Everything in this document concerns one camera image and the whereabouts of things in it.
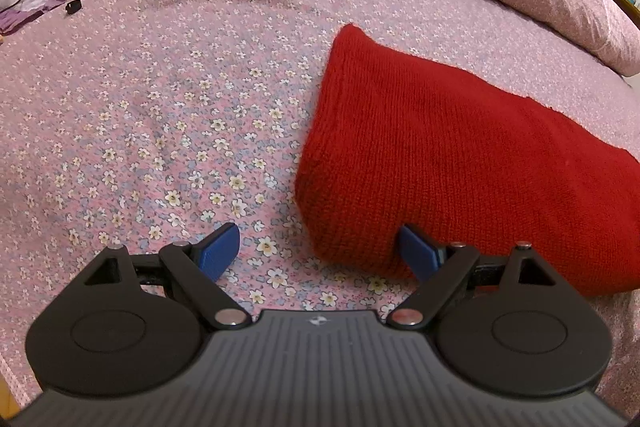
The pink floral bed sheet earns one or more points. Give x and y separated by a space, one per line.
150 107

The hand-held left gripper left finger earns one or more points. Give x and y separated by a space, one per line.
217 252

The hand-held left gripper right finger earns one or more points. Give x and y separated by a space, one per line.
421 257

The red knitted sweater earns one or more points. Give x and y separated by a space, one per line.
450 157

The small black plug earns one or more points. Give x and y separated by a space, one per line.
73 7

